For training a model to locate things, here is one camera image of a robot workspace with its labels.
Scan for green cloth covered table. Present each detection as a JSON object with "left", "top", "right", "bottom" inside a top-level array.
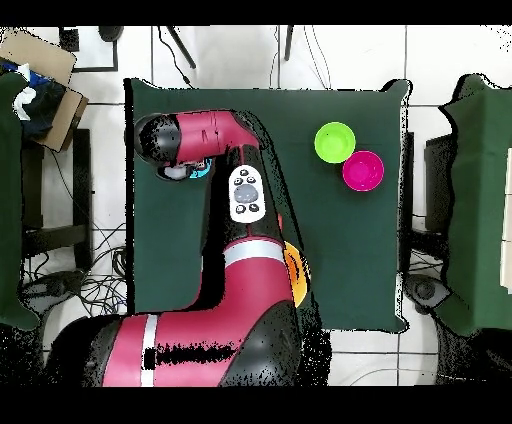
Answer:
[
  {"left": 437, "top": 73, "right": 512, "bottom": 337},
  {"left": 0, "top": 71, "right": 41, "bottom": 331}
]

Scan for cardboard box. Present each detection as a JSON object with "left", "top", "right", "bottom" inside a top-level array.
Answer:
[{"left": 0, "top": 27, "right": 90, "bottom": 154}]

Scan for small light blue bowl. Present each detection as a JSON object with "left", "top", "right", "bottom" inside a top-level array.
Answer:
[{"left": 188, "top": 157, "right": 214, "bottom": 180}]

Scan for small pink bowl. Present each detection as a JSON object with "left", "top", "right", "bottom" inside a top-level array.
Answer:
[{"left": 341, "top": 150, "right": 386, "bottom": 193}]

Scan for black tripod leg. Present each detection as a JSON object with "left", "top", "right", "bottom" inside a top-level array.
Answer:
[
  {"left": 165, "top": 25, "right": 197, "bottom": 70},
  {"left": 283, "top": 25, "right": 295, "bottom": 62}
]

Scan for large orange bowl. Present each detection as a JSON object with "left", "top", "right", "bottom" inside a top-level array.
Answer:
[{"left": 282, "top": 240, "right": 312, "bottom": 309}]

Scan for dark green tablecloth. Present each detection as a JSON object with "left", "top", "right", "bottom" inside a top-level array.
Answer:
[{"left": 123, "top": 77, "right": 413, "bottom": 334}]

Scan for bundle of clothes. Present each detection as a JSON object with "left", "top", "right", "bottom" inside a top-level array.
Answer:
[{"left": 11, "top": 59, "right": 67, "bottom": 139}]

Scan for dark grey pedestal foot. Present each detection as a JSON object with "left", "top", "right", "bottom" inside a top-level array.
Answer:
[
  {"left": 23, "top": 269, "right": 87, "bottom": 301},
  {"left": 403, "top": 273, "right": 453, "bottom": 315}
]

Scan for small green bowl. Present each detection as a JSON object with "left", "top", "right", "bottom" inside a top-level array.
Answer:
[{"left": 313, "top": 121, "right": 357, "bottom": 165}]

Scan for white box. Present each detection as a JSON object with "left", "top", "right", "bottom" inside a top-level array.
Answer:
[{"left": 499, "top": 147, "right": 512, "bottom": 295}]

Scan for black stool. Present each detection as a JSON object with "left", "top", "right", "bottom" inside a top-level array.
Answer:
[{"left": 21, "top": 127, "right": 94, "bottom": 273}]

